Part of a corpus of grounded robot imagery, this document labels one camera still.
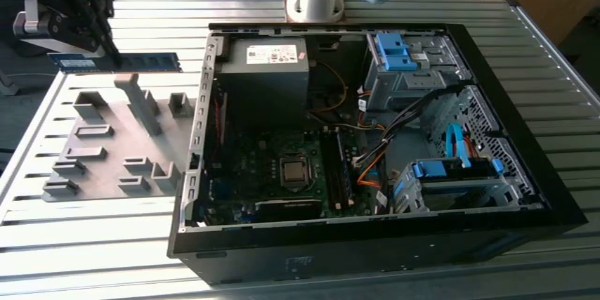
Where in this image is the RAM stick with black chips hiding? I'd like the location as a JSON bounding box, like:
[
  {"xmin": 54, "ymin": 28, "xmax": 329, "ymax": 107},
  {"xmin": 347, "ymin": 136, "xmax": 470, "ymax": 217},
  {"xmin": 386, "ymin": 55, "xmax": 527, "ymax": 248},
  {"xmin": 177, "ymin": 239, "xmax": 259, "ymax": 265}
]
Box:
[{"xmin": 335, "ymin": 130, "xmax": 355, "ymax": 208}]

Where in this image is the blue flat data cable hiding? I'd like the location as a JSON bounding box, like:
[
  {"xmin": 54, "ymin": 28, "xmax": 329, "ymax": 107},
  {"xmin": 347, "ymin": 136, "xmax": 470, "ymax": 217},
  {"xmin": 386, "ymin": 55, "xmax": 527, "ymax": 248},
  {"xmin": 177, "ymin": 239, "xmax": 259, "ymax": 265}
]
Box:
[{"xmin": 443, "ymin": 122, "xmax": 471, "ymax": 169}]

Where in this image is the orange wire loop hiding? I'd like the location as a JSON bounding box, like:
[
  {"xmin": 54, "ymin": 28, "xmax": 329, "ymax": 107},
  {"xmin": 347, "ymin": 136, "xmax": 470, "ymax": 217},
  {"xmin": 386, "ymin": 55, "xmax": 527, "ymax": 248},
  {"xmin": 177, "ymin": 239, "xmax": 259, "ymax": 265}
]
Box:
[{"xmin": 306, "ymin": 63, "xmax": 349, "ymax": 115}]

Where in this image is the orange flat cable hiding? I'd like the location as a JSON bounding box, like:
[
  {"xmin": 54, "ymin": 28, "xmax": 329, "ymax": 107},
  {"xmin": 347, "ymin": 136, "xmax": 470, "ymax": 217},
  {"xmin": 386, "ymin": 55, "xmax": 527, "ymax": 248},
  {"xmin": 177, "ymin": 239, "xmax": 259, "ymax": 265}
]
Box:
[{"xmin": 357, "ymin": 150, "xmax": 390, "ymax": 188}]

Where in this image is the blue drive latch bracket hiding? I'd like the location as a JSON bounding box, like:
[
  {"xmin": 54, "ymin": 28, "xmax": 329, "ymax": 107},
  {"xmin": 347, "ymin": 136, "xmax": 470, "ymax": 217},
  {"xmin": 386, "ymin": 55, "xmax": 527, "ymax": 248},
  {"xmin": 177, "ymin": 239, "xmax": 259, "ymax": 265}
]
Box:
[{"xmin": 374, "ymin": 32, "xmax": 418, "ymax": 73}]

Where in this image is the green motherboard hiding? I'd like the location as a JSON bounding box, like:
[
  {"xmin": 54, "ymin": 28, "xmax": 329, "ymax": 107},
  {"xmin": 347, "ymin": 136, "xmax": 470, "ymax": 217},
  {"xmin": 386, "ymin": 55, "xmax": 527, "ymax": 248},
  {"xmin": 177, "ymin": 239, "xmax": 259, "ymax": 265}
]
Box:
[{"xmin": 205, "ymin": 126, "xmax": 375, "ymax": 226}]

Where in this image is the grey power supply unit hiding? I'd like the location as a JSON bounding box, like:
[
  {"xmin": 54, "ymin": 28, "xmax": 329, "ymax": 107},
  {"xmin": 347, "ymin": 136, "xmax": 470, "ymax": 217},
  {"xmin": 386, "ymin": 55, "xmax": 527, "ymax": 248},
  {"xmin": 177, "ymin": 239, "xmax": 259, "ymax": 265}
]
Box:
[{"xmin": 215, "ymin": 37, "xmax": 310, "ymax": 129}]

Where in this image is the black graphics card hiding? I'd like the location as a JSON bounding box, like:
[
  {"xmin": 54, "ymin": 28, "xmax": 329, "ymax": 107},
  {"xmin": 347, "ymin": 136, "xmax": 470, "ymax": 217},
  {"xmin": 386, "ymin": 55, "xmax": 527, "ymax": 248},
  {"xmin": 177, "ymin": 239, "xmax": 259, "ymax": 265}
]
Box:
[{"xmin": 254, "ymin": 197, "xmax": 325, "ymax": 223}]

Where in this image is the grey parts rack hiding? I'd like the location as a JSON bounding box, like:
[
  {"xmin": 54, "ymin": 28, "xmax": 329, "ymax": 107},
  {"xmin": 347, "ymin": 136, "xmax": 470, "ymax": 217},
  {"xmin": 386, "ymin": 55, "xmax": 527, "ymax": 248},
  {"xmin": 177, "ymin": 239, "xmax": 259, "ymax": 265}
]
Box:
[{"xmin": 41, "ymin": 72, "xmax": 195, "ymax": 202}]

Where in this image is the white furniture foot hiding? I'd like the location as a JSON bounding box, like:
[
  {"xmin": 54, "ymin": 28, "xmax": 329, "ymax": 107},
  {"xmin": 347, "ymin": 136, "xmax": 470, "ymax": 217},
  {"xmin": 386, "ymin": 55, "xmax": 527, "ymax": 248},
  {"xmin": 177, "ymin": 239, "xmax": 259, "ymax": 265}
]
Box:
[{"xmin": 0, "ymin": 70, "xmax": 19, "ymax": 96}]

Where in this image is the grey optical drive cage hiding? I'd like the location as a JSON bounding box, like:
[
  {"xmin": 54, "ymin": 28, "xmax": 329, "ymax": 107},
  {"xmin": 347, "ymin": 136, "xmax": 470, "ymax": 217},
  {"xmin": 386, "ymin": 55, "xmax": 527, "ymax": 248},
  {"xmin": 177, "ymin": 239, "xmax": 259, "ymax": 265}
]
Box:
[{"xmin": 363, "ymin": 32, "xmax": 473, "ymax": 112}]

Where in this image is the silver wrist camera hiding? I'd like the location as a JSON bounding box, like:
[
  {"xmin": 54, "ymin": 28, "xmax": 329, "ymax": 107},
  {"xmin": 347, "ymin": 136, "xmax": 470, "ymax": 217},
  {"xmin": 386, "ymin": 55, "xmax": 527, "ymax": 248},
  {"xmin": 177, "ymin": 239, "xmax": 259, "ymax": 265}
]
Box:
[{"xmin": 11, "ymin": 0, "xmax": 102, "ymax": 57}]

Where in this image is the grey disk bay cage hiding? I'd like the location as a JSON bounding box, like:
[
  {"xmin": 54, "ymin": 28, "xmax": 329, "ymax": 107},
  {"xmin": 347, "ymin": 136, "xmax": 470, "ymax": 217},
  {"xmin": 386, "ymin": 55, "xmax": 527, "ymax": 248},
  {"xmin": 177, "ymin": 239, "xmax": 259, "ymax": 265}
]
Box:
[{"xmin": 391, "ymin": 157, "xmax": 545, "ymax": 214}]

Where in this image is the CPU socket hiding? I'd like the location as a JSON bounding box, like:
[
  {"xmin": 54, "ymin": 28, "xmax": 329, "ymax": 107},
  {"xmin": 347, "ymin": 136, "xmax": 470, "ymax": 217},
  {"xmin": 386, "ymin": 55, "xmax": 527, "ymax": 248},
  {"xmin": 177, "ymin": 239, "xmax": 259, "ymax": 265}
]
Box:
[{"xmin": 279, "ymin": 154, "xmax": 314, "ymax": 193}]

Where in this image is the black cable bundle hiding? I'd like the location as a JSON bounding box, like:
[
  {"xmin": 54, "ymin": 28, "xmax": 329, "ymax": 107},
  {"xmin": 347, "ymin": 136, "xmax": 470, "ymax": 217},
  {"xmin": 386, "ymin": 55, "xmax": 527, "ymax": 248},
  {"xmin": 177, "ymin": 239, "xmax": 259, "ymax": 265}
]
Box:
[{"xmin": 354, "ymin": 87, "xmax": 453, "ymax": 167}]

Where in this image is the black PC case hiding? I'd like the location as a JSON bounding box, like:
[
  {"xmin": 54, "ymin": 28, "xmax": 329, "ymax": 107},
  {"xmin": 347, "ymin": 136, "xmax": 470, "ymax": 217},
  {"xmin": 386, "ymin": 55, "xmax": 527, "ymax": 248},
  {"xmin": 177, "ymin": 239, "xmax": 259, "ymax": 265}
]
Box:
[{"xmin": 166, "ymin": 22, "xmax": 589, "ymax": 285}]

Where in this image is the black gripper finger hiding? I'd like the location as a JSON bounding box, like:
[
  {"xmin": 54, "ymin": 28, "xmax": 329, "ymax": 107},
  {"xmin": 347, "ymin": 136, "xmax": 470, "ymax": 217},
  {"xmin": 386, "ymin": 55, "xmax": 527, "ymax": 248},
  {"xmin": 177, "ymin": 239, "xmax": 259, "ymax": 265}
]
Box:
[
  {"xmin": 95, "ymin": 15, "xmax": 123, "ymax": 69},
  {"xmin": 51, "ymin": 13, "xmax": 102, "ymax": 51}
]

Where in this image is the blue disk carrier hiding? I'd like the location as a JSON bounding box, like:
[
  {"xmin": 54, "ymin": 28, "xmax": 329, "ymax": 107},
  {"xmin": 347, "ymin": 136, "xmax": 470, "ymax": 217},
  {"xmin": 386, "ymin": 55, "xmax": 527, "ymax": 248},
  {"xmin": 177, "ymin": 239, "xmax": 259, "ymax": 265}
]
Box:
[{"xmin": 414, "ymin": 159, "xmax": 506, "ymax": 178}]

